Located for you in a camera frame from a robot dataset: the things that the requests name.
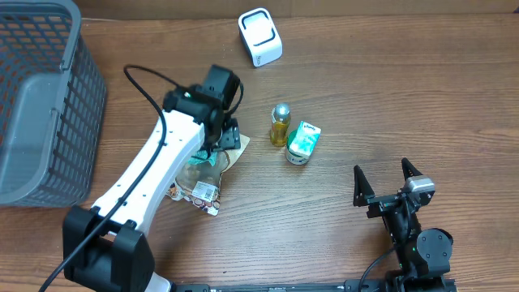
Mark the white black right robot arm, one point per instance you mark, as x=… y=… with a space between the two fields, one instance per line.
x=423 y=255

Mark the green lid white jar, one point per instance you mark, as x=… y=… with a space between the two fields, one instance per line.
x=292 y=157

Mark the yellow oil bottle silver cap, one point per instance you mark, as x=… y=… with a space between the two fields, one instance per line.
x=281 y=117

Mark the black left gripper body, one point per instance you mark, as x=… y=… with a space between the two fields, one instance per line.
x=229 y=139

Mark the brown cookie bag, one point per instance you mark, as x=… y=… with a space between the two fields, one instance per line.
x=201 y=184

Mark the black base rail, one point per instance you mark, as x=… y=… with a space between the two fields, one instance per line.
x=346 y=286

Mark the white barcode scanner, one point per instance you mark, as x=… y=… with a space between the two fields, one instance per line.
x=260 y=36

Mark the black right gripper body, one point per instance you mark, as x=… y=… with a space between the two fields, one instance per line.
x=388 y=203

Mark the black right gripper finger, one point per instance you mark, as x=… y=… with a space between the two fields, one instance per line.
x=362 y=188
x=408 y=169

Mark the teal snack packet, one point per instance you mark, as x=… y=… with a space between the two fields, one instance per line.
x=203 y=156

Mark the grey plastic shopping basket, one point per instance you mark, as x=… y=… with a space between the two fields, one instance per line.
x=53 y=99

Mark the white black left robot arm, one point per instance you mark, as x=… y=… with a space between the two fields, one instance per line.
x=105 y=248

